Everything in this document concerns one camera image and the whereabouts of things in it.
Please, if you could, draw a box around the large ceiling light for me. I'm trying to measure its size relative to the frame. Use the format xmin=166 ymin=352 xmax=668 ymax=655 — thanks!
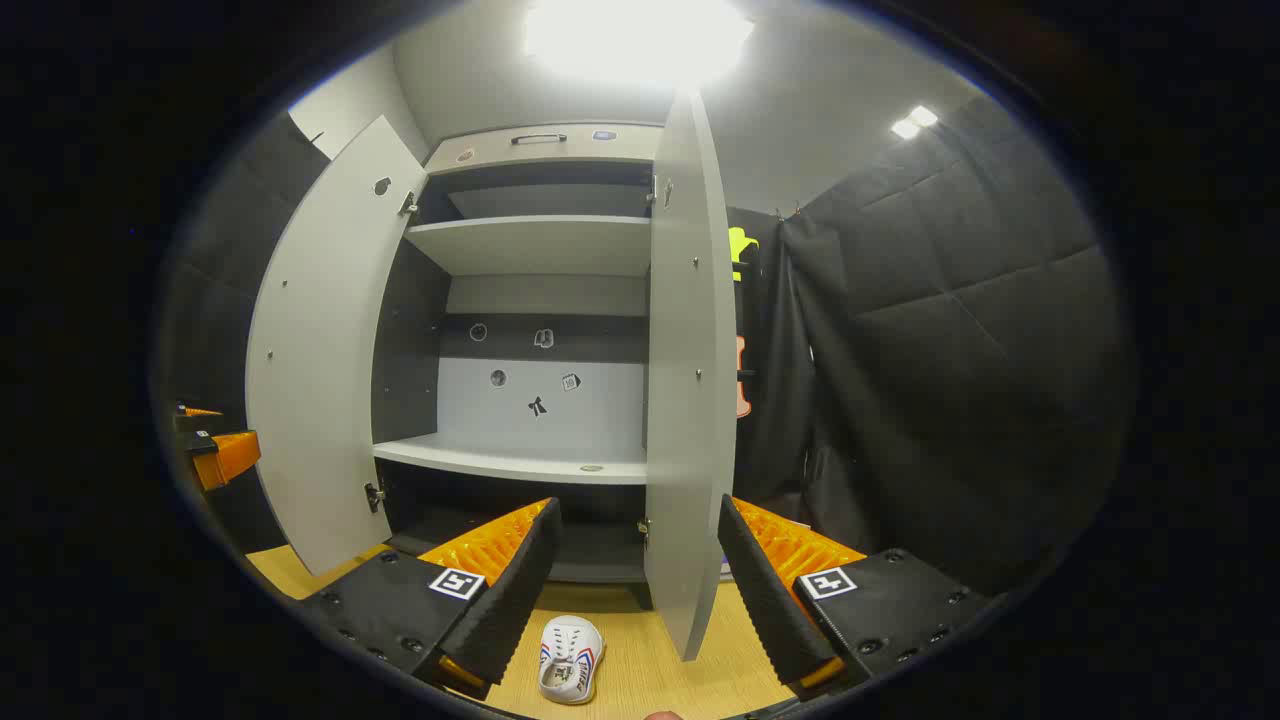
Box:
xmin=525 ymin=0 xmax=756 ymax=89

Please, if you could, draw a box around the small ceiling light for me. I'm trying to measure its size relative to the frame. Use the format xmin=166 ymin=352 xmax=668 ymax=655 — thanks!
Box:
xmin=890 ymin=104 xmax=941 ymax=141

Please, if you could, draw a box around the grey shoe cabinet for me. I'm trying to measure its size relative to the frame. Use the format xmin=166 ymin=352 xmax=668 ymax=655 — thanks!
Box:
xmin=245 ymin=90 xmax=741 ymax=663

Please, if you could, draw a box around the white shoe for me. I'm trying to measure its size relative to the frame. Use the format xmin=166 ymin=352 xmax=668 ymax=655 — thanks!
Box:
xmin=538 ymin=615 xmax=607 ymax=706

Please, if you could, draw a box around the grey cabinet door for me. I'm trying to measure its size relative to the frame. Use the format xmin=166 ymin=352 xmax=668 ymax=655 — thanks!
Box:
xmin=643 ymin=90 xmax=741 ymax=663
xmin=245 ymin=115 xmax=431 ymax=577

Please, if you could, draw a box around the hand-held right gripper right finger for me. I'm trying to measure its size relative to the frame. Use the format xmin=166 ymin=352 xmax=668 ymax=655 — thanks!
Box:
xmin=718 ymin=493 xmax=991 ymax=701

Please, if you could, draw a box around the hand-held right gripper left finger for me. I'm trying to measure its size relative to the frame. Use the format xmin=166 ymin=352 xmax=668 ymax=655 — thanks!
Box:
xmin=300 ymin=497 xmax=563 ymax=701

